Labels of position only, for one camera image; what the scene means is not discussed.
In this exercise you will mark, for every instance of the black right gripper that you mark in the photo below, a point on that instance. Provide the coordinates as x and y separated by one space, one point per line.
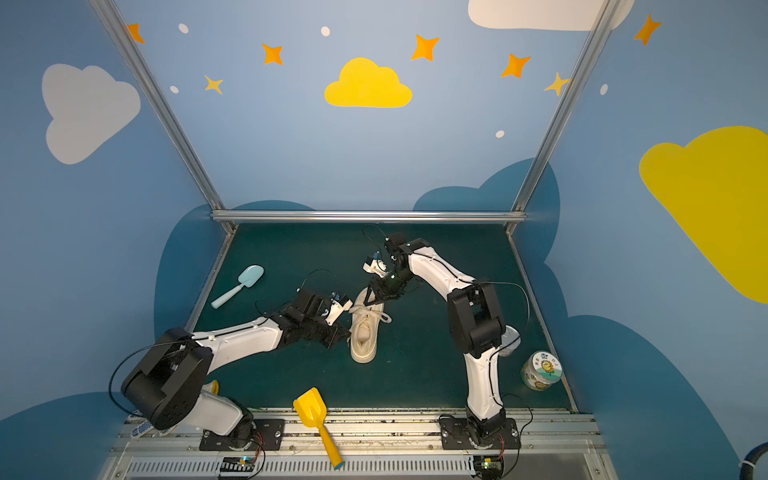
379 283

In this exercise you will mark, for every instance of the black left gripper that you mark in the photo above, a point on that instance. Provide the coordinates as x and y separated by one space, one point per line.
330 327

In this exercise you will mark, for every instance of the white canvas sneaker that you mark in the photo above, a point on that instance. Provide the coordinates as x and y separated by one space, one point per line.
363 340

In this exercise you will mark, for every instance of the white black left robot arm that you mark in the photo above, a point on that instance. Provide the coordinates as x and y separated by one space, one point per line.
167 384

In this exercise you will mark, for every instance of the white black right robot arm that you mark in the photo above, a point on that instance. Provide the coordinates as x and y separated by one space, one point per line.
476 322

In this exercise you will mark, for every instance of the yellow toy shovel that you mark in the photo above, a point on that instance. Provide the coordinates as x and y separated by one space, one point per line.
312 412

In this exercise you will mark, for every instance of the light blue toy spatula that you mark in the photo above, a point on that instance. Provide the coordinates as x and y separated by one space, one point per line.
247 279

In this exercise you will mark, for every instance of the back horizontal aluminium bar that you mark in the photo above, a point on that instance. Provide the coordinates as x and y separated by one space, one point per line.
274 216

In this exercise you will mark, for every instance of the left green circuit board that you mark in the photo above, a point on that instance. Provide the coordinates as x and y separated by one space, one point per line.
236 467

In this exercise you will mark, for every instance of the green circuit board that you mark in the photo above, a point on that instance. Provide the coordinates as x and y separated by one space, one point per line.
236 467
488 468

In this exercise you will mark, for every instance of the round tin can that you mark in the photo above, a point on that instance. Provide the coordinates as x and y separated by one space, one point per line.
541 371

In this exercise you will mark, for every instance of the right green circuit board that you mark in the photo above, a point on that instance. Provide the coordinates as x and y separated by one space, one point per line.
488 468

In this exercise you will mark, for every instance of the blue dotted work glove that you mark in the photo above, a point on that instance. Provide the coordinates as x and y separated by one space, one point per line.
141 429

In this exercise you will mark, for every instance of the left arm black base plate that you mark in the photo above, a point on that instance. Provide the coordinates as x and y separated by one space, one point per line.
248 436

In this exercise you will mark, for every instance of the aluminium front rail platform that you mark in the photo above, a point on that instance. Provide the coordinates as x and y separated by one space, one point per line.
374 444

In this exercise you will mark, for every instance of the left side aluminium floor rail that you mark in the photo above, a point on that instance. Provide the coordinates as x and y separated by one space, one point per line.
230 231

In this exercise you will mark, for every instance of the aluminium floor rail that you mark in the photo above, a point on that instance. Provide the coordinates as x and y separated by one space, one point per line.
509 231
230 231

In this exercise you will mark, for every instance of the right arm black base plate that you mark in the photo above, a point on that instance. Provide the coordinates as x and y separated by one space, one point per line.
458 433

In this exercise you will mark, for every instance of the right side aluminium floor rail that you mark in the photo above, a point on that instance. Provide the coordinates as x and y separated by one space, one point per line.
509 231

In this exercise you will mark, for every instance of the right aluminium frame post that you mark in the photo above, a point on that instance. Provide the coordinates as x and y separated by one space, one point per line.
583 68

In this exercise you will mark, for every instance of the aluminium frame post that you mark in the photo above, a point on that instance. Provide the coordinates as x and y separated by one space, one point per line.
129 49
583 68

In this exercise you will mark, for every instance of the left aluminium frame post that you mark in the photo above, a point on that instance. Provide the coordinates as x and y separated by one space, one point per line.
129 49

